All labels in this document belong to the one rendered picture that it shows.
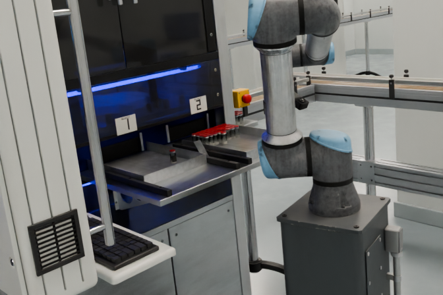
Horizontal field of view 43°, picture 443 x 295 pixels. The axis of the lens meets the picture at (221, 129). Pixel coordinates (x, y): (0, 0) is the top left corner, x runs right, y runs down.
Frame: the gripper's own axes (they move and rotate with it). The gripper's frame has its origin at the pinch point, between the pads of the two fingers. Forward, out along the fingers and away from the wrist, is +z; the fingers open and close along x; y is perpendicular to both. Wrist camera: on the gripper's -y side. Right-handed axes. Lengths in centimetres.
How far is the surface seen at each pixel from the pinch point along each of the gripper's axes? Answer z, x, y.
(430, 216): 86, -142, 19
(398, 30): -21, -144, 37
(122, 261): 10, 81, -13
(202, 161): 2.3, 30.1, 12.5
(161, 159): 3.4, 33.1, 31.3
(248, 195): 43, -31, 53
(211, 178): 3.6, 37.6, 0.0
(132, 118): -12, 38, 38
